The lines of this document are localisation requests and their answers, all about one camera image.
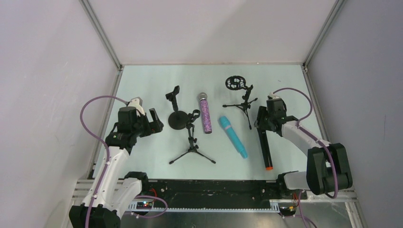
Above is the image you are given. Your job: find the black microphone orange end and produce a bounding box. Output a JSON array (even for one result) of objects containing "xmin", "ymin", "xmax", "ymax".
[{"xmin": 257, "ymin": 129, "xmax": 273, "ymax": 170}]

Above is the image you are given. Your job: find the blue toy microphone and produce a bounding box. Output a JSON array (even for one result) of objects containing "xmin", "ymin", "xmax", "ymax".
[{"xmin": 219, "ymin": 116, "xmax": 248, "ymax": 159}]

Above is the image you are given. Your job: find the black tripod mic stand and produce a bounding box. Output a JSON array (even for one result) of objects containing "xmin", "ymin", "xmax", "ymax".
[{"xmin": 169, "ymin": 109, "xmax": 216, "ymax": 165}]

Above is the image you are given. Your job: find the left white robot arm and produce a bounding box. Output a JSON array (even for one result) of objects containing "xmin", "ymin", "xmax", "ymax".
[{"xmin": 69, "ymin": 106, "xmax": 163, "ymax": 228}]

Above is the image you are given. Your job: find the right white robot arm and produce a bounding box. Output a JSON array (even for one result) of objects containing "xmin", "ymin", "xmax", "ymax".
[{"xmin": 254, "ymin": 97, "xmax": 353, "ymax": 198}]

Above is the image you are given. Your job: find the round base mic stand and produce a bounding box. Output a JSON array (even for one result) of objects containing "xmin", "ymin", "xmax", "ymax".
[{"xmin": 165, "ymin": 85, "xmax": 189, "ymax": 130}]

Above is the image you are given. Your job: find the purple glitter microphone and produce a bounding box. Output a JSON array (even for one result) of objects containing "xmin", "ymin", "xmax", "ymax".
[{"xmin": 198, "ymin": 92, "xmax": 212, "ymax": 134}]

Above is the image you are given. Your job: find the left circuit board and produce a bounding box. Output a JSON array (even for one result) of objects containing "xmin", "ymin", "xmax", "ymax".
[{"xmin": 135, "ymin": 201, "xmax": 154, "ymax": 210}]

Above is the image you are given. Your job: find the circuit board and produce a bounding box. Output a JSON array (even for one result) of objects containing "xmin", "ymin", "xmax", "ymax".
[
  {"xmin": 135, "ymin": 201, "xmax": 154, "ymax": 210},
  {"xmin": 279, "ymin": 206, "xmax": 297, "ymax": 217}
]

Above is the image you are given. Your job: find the right circuit board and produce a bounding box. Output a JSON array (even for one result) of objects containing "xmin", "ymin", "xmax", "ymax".
[{"xmin": 279, "ymin": 206, "xmax": 297, "ymax": 217}]

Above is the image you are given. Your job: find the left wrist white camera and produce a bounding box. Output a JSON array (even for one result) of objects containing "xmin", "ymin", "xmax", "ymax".
[{"xmin": 127, "ymin": 97, "xmax": 145, "ymax": 115}]

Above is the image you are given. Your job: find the wrist white camera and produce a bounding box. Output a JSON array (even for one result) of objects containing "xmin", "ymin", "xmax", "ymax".
[
  {"xmin": 127, "ymin": 97, "xmax": 145, "ymax": 115},
  {"xmin": 268, "ymin": 93, "xmax": 282, "ymax": 101}
]

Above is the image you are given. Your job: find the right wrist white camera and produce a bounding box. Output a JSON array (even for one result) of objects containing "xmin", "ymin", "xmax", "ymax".
[{"xmin": 268, "ymin": 93, "xmax": 282, "ymax": 101}]

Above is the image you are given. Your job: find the shock mount tripod stand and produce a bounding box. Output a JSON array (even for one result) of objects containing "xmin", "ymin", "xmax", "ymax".
[{"xmin": 222, "ymin": 76, "xmax": 258, "ymax": 130}]

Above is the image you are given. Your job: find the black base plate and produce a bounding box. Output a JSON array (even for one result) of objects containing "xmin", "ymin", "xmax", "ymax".
[{"xmin": 142, "ymin": 180, "xmax": 297, "ymax": 209}]

